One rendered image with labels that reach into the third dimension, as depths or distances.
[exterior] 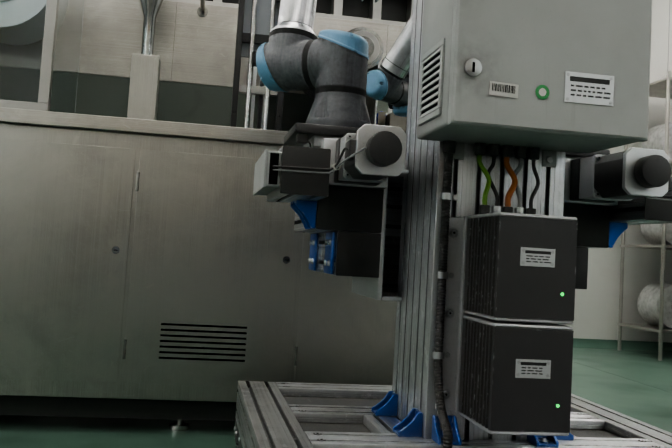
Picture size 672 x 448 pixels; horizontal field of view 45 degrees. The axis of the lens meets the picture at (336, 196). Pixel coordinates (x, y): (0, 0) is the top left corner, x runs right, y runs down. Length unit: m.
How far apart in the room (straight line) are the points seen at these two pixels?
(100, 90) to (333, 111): 1.44
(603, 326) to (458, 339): 4.57
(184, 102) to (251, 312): 0.96
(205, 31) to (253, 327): 1.20
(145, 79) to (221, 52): 0.40
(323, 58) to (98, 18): 1.44
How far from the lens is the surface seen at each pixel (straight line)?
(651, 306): 5.72
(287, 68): 1.86
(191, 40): 3.07
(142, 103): 2.76
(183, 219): 2.38
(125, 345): 2.41
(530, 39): 1.35
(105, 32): 3.09
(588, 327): 5.97
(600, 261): 5.99
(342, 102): 1.78
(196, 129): 2.38
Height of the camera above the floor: 0.55
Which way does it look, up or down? 4 degrees up
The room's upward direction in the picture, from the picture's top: 3 degrees clockwise
